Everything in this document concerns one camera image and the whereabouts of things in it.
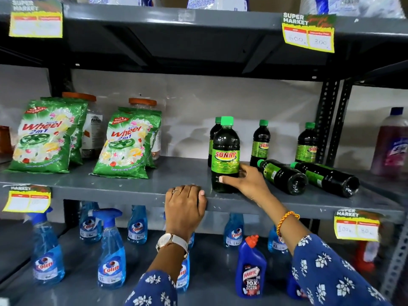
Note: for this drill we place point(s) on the blue toilet cleaner bottle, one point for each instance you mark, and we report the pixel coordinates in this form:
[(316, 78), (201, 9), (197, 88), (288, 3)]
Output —
[(251, 270)]

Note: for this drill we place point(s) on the pink liquid bottle blue cap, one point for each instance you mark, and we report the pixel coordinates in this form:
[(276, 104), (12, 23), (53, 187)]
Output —
[(390, 146)]

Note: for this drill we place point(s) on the person's right forearm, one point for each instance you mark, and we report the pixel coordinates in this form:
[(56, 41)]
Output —
[(318, 267)]

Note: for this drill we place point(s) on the clear jar orange lid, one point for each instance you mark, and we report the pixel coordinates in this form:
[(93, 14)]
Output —
[(92, 127), (143, 102)]

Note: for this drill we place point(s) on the person's right thumb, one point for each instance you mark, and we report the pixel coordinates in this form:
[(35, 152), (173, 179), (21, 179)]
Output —
[(230, 180)]

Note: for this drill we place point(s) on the red plastic bottle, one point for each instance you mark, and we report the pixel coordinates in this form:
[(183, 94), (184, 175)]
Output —
[(363, 256)]

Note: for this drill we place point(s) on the person's left little finger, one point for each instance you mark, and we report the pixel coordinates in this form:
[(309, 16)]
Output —
[(168, 199)]

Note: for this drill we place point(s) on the person's left middle finger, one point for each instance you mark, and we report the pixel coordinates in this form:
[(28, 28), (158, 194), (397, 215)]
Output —
[(185, 193)]

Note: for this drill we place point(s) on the group of dark green-labelled bottles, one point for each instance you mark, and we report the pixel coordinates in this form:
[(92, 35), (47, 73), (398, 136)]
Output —
[(325, 178)]

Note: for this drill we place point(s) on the yellow price tag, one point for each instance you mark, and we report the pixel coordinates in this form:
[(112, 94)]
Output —
[(36, 20), (357, 225), (27, 199), (308, 33)]

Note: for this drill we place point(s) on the person's right hand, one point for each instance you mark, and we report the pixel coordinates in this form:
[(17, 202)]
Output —
[(253, 186)]

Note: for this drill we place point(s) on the person's left thumb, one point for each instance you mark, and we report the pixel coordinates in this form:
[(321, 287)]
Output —
[(202, 202)]

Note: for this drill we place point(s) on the brown jar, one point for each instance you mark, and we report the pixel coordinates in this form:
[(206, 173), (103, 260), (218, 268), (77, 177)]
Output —
[(4, 140)]

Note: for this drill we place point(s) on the dark cleaner bottle green cap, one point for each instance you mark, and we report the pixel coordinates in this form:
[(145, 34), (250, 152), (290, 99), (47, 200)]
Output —
[(225, 140)]

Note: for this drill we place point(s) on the grey metal shelf rack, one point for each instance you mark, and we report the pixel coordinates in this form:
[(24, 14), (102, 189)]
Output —
[(338, 124), (159, 175)]

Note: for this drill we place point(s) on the row of blue spray bottles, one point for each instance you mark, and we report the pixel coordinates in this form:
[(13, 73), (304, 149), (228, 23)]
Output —
[(111, 251)]

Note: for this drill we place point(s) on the green detergent powder packet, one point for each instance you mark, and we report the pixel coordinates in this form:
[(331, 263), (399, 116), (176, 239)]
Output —
[(126, 146), (155, 130), (78, 136), (43, 140)]

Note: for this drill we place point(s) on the person's left forearm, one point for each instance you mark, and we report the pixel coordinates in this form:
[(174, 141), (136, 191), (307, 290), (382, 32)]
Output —
[(165, 264)]

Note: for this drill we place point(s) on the person's left hand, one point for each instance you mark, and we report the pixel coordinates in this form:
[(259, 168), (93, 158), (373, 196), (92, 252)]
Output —
[(183, 213)]

